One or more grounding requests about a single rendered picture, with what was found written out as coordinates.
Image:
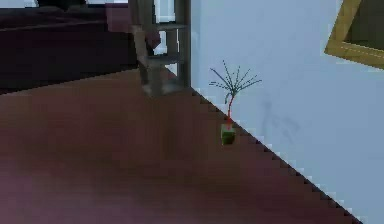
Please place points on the house plant in green pot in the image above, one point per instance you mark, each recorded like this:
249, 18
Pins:
228, 133

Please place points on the grey open shelf unit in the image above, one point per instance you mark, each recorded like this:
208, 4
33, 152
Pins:
182, 40

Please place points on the dark maroon sofa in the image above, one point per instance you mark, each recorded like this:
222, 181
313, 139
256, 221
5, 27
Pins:
60, 50

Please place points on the gold framed wall picture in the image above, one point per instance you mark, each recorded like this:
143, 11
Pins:
353, 50

